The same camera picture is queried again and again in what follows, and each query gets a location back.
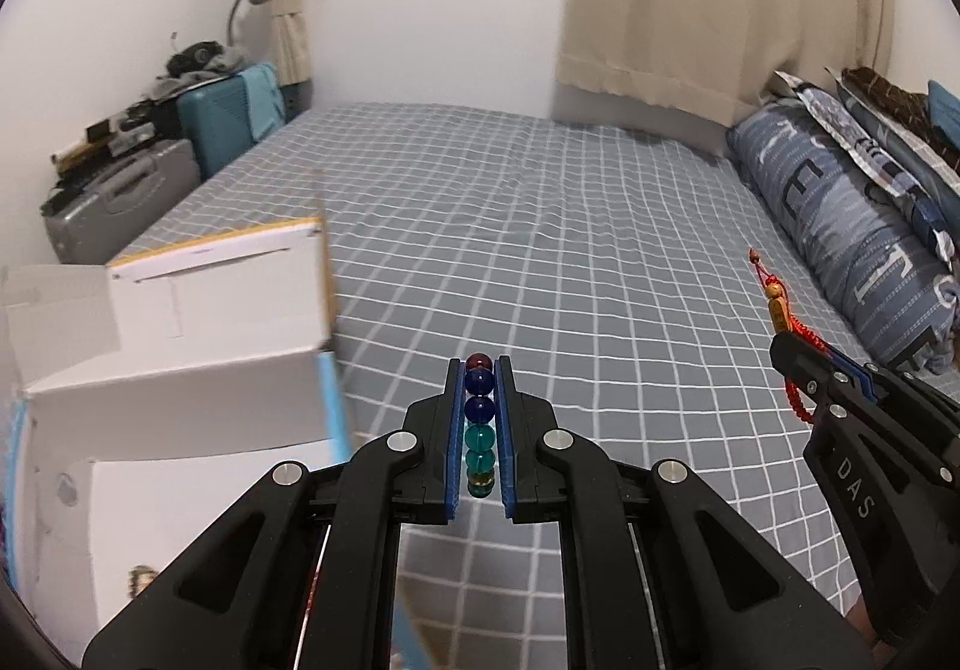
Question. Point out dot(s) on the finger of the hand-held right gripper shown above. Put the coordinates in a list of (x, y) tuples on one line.
[(799, 362), (859, 376)]

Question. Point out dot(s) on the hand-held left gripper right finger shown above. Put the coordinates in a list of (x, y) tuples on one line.
[(508, 430)]

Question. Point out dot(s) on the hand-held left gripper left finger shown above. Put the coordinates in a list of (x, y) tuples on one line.
[(452, 430)]

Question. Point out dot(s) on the white cardboard box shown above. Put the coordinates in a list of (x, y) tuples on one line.
[(187, 370)]

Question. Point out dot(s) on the blue striped bolster pillow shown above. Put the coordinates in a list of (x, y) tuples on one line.
[(847, 227)]

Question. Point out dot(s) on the grey checked bed sheet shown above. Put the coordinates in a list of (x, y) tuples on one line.
[(562, 227)]

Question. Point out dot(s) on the teal folded cloth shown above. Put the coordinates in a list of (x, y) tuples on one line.
[(946, 115)]

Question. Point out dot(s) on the brown patterned pillow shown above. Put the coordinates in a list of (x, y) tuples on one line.
[(892, 96)]

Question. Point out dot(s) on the light blue cloth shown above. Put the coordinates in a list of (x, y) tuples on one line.
[(264, 100)]

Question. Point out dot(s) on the teal suitcase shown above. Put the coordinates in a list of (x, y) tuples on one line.
[(217, 122)]

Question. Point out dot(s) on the grey suitcase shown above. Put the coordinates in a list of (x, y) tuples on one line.
[(120, 205)]

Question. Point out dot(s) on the pile of grey clothes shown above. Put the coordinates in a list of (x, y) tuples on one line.
[(199, 62)]

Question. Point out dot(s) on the dark clutter on suitcase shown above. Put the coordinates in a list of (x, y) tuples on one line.
[(112, 133)]

